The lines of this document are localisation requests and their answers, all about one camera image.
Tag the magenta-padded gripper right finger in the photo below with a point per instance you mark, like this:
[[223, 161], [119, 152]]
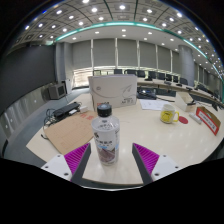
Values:
[[146, 156]]

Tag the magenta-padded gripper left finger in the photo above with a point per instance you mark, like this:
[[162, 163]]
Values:
[[77, 156]]

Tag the clear black-capped water bottle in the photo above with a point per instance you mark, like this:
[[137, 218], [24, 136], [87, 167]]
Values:
[[105, 133]]

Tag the brown cardboard sheet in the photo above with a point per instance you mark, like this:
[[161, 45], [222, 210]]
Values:
[[70, 131]]

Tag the white and yellow mug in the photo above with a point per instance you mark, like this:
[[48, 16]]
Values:
[[167, 114]]

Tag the black power strip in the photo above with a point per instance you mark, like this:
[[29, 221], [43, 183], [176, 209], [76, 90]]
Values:
[[66, 110]]

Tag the small white adapter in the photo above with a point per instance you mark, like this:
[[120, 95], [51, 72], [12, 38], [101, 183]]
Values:
[[83, 109]]

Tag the white printed paper sheet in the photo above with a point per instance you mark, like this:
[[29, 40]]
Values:
[[151, 104]]

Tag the small white packet box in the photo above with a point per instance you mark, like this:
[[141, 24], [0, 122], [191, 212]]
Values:
[[195, 118]]

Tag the black desk console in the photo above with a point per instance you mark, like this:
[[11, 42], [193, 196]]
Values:
[[146, 94]]

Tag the white desk organizer box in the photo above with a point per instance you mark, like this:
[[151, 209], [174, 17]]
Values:
[[183, 101]]

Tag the grey CRT monitor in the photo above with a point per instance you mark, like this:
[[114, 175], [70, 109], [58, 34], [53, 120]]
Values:
[[56, 91]]

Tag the brown red-labelled cardboard box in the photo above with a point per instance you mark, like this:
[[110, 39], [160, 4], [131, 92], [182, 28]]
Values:
[[208, 120]]

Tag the long curved conference desk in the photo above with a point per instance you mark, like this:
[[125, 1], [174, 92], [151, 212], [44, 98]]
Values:
[[166, 87]]

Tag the white cardboard box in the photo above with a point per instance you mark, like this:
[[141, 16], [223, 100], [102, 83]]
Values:
[[111, 88]]

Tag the row of black office chairs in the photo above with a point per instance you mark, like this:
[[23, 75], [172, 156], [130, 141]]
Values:
[[151, 74]]

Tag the group of ceiling lights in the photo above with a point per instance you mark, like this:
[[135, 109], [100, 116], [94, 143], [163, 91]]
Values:
[[94, 10]]

